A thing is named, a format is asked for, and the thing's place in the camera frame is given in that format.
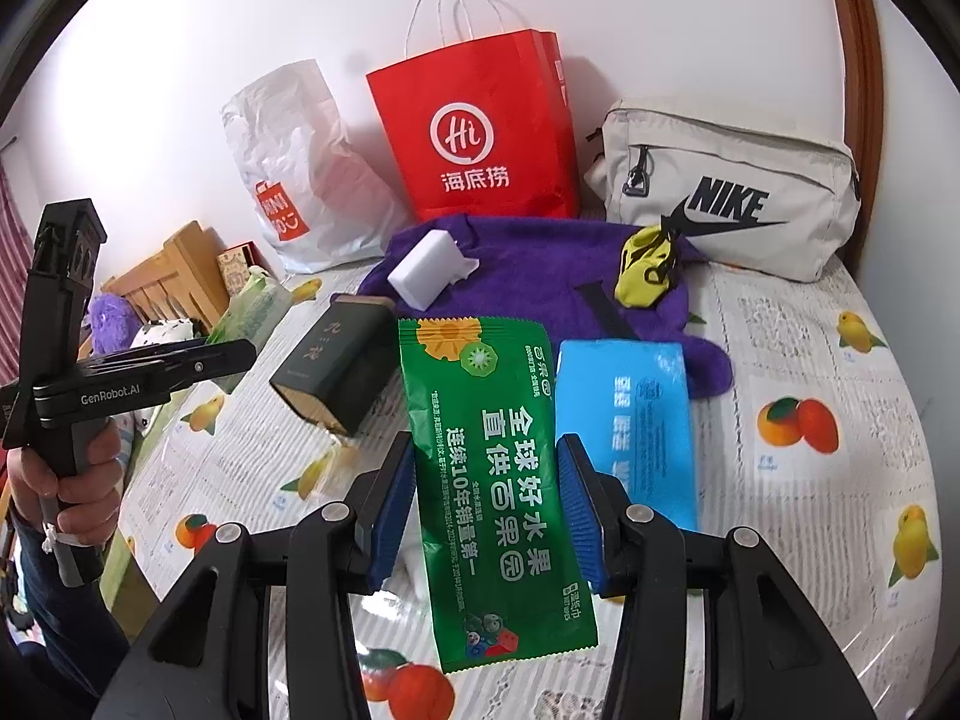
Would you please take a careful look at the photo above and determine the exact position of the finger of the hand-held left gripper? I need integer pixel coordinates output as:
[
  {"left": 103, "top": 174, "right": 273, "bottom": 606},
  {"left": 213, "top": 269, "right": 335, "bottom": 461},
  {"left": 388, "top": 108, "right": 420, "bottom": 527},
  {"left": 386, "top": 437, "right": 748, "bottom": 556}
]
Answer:
[
  {"left": 71, "top": 337, "right": 257, "bottom": 391},
  {"left": 22, "top": 199, "right": 104, "bottom": 391}
]

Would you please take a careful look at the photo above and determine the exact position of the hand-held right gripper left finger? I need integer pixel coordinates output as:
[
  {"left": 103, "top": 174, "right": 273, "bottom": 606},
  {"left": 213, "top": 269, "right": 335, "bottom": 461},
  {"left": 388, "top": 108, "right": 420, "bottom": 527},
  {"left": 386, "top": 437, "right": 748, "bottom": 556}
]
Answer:
[{"left": 94, "top": 431, "right": 417, "bottom": 720}]

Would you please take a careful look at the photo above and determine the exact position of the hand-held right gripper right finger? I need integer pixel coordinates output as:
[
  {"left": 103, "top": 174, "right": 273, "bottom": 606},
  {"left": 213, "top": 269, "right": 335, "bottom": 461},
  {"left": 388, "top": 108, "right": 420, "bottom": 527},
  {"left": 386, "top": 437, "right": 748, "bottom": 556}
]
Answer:
[{"left": 555, "top": 433, "right": 878, "bottom": 720}]

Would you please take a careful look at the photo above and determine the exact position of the green snack packet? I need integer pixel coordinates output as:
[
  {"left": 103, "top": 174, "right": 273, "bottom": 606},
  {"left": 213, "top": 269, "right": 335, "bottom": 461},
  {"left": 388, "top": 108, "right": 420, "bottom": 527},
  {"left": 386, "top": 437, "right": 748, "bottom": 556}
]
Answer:
[{"left": 397, "top": 317, "right": 601, "bottom": 674}]

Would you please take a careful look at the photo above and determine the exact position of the white sponge block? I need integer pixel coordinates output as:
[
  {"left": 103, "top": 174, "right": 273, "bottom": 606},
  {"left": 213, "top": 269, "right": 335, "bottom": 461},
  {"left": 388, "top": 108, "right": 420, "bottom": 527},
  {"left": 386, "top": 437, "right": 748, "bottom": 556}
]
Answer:
[{"left": 386, "top": 229, "right": 481, "bottom": 312}]

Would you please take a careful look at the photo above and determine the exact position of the yellow pouch with black strap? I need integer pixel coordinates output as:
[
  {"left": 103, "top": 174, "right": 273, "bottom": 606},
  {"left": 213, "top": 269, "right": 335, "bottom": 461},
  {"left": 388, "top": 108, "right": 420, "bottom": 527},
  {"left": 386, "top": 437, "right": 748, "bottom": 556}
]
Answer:
[{"left": 577, "top": 216, "right": 680, "bottom": 338}]

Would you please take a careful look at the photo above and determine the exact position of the purple towel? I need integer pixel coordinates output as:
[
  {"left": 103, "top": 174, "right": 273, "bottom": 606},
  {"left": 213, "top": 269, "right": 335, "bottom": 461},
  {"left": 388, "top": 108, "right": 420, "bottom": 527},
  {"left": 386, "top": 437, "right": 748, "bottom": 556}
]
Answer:
[{"left": 356, "top": 214, "right": 734, "bottom": 400}]

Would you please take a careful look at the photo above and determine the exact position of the person's left forearm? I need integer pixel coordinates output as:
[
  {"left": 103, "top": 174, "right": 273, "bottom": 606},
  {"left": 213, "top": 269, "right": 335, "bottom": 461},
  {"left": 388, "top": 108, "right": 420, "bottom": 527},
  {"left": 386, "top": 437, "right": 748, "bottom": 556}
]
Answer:
[{"left": 0, "top": 517, "right": 143, "bottom": 720}]

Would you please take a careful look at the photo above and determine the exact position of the person's left hand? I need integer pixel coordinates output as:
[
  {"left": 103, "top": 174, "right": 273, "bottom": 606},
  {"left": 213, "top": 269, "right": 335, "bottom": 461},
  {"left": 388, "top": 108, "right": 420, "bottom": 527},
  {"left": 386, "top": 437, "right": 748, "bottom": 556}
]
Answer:
[{"left": 7, "top": 416, "right": 121, "bottom": 541}]

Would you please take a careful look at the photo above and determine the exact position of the white dotted pillow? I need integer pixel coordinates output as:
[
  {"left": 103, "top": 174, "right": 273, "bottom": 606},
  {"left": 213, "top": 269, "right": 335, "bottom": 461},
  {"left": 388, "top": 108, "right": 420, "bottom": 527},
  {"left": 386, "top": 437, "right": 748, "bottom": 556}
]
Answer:
[{"left": 131, "top": 319, "right": 200, "bottom": 352}]

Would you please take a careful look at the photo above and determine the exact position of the pink striped curtain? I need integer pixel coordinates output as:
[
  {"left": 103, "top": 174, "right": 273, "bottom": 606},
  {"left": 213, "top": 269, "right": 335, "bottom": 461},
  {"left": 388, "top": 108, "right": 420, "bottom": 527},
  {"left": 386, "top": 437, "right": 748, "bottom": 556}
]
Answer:
[{"left": 0, "top": 157, "right": 38, "bottom": 391}]

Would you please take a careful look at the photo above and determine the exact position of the purple plush toy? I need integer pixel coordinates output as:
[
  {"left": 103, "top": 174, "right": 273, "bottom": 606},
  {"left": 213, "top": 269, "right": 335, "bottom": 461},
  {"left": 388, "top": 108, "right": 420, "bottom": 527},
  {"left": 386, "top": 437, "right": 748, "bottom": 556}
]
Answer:
[{"left": 88, "top": 292, "right": 143, "bottom": 357}]

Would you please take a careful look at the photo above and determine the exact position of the green wet wipes packet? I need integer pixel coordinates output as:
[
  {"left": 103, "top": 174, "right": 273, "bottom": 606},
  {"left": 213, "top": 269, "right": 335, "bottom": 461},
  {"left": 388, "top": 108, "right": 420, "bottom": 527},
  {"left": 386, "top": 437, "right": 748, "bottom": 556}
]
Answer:
[{"left": 206, "top": 270, "right": 293, "bottom": 391}]

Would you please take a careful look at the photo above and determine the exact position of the wooden headboard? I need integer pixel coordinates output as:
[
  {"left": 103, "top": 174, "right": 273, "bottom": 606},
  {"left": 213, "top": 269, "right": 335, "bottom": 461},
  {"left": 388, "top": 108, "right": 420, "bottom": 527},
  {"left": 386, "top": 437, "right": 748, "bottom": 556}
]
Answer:
[{"left": 101, "top": 221, "right": 233, "bottom": 338}]

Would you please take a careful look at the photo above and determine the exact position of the blue tissue pack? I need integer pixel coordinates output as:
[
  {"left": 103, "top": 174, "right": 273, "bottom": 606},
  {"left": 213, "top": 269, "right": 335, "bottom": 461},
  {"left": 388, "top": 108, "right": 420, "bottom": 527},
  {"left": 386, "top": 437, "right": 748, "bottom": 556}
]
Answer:
[{"left": 553, "top": 337, "right": 700, "bottom": 533}]

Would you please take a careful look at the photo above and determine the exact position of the dark green tea tin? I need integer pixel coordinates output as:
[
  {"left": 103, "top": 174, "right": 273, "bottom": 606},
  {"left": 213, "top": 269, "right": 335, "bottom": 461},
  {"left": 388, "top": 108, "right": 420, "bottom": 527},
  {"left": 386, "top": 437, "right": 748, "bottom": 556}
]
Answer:
[{"left": 268, "top": 294, "right": 398, "bottom": 437}]

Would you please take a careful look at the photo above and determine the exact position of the white plastic shopping bag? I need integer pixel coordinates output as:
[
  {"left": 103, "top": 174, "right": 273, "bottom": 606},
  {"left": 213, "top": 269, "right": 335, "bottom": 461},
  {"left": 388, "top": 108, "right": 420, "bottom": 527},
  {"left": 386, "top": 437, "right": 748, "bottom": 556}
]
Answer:
[{"left": 220, "top": 58, "right": 410, "bottom": 275}]

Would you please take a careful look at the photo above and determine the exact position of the fruit print tablecloth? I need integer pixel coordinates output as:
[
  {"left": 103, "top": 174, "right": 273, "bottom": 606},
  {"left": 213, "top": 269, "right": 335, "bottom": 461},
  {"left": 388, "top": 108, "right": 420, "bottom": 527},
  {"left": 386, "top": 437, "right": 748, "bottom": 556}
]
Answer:
[{"left": 112, "top": 262, "right": 953, "bottom": 720}]

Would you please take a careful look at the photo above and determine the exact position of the grey waist bag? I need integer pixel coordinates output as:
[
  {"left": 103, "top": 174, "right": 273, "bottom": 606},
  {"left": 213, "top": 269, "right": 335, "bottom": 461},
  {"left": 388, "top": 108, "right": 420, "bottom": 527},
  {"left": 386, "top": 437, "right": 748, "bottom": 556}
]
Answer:
[{"left": 583, "top": 97, "right": 863, "bottom": 284}]

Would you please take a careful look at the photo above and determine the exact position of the red paper bag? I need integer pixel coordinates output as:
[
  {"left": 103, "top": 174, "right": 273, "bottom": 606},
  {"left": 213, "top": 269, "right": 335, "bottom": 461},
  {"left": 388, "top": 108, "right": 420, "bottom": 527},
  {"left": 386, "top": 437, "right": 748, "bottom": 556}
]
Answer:
[{"left": 365, "top": 0, "right": 582, "bottom": 224}]

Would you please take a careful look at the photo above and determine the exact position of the brown wooden door frame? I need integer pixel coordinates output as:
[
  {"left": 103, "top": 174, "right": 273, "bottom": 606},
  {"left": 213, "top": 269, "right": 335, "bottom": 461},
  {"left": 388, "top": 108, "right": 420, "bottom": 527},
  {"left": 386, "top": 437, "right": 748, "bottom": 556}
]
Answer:
[{"left": 817, "top": 0, "right": 884, "bottom": 271}]

